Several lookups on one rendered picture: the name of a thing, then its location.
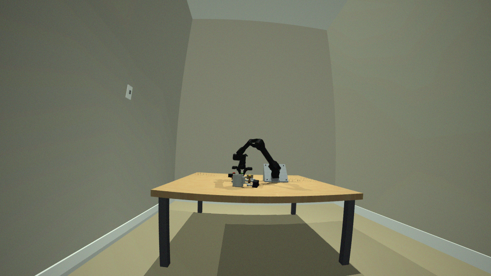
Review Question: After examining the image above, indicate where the grey metal mug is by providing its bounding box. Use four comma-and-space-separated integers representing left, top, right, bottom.
233, 174, 245, 187

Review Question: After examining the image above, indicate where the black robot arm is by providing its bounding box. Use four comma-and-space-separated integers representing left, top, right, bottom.
233, 139, 281, 179

